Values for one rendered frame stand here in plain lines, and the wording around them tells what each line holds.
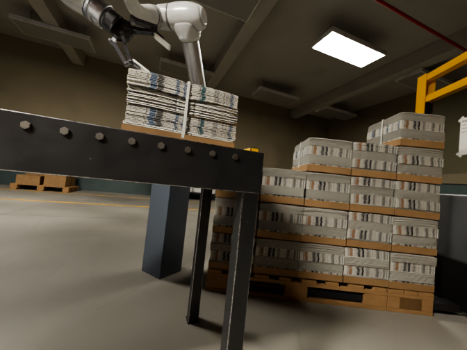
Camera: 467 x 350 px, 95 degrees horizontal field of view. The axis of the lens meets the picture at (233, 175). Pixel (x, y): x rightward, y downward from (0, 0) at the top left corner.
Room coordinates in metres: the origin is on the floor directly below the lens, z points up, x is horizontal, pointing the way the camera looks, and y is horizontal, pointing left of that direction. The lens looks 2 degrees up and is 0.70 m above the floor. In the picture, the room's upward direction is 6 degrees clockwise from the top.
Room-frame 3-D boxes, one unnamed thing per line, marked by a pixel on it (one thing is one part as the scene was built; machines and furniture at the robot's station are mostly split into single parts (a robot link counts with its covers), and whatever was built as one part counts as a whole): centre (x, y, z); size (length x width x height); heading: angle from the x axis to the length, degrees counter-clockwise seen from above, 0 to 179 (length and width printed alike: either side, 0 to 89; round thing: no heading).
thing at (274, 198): (1.58, -0.48, 0.40); 1.16 x 0.38 x 0.51; 89
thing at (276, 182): (1.58, -0.48, 0.42); 1.17 x 0.39 x 0.83; 89
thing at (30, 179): (5.82, 4.98, 0.28); 1.20 x 0.80 x 0.56; 111
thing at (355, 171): (1.57, -0.91, 0.86); 0.38 x 0.29 x 0.04; 179
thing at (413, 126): (1.57, -1.20, 0.65); 0.39 x 0.30 x 1.29; 179
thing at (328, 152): (1.58, -0.62, 0.95); 0.38 x 0.29 x 0.23; 0
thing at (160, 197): (1.62, 0.46, 0.50); 0.20 x 0.20 x 1.00; 58
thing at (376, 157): (1.57, -0.91, 0.95); 0.38 x 0.29 x 0.23; 179
